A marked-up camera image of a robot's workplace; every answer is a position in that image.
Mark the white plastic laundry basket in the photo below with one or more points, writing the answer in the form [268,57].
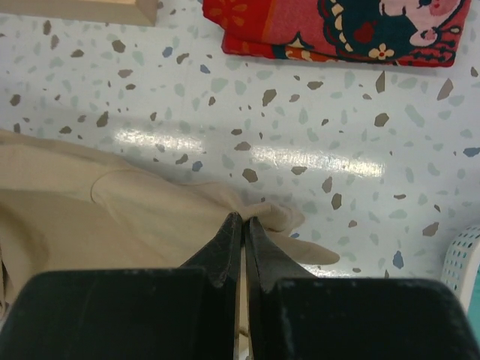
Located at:
[460,272]

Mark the beige t shirt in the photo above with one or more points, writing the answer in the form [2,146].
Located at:
[70,207]

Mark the wooden compartment box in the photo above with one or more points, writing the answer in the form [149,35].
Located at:
[126,12]

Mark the red cartoon folded cloth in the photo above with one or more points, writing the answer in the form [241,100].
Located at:
[422,34]

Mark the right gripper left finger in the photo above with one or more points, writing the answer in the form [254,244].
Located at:
[189,312]

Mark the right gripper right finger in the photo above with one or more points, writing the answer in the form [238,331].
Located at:
[295,315]

